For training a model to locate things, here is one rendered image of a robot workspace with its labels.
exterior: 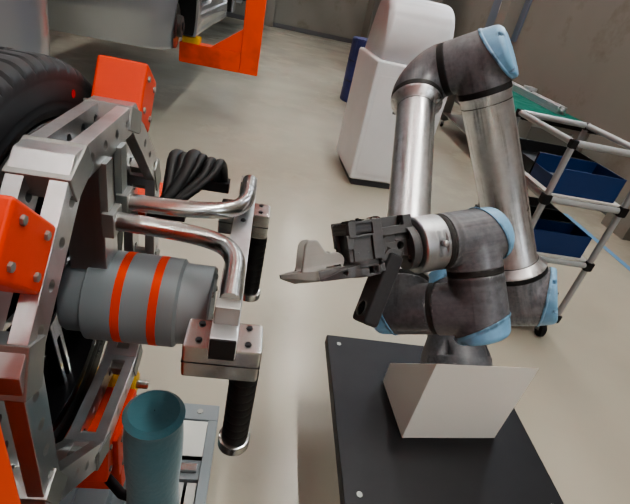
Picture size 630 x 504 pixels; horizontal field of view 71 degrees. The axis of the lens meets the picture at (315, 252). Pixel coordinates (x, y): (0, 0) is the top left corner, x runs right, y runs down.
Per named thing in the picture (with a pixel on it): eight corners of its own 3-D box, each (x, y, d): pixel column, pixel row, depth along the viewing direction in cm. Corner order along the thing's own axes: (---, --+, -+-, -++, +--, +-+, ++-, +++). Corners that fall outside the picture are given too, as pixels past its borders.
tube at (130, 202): (146, 173, 78) (146, 113, 73) (256, 190, 81) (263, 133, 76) (114, 219, 63) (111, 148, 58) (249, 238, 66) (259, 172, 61)
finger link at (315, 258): (275, 244, 63) (336, 235, 65) (281, 285, 63) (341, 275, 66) (281, 244, 60) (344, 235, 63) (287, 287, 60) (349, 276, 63)
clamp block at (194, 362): (187, 346, 56) (189, 314, 53) (258, 353, 57) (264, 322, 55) (179, 376, 52) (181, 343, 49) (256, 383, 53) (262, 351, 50)
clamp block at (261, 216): (220, 220, 85) (222, 195, 82) (267, 227, 86) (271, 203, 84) (216, 233, 81) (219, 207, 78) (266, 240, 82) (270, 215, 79)
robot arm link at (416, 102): (387, 49, 105) (356, 325, 77) (440, 30, 98) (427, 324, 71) (404, 84, 114) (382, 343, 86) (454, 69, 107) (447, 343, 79)
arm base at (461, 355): (468, 366, 133) (466, 332, 136) (507, 367, 115) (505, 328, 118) (409, 363, 130) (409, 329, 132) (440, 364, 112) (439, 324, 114)
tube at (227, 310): (109, 227, 61) (105, 154, 56) (248, 246, 64) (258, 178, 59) (53, 307, 46) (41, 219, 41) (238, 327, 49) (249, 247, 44)
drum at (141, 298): (92, 297, 77) (87, 228, 70) (216, 311, 81) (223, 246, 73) (58, 356, 65) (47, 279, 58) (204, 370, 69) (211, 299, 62)
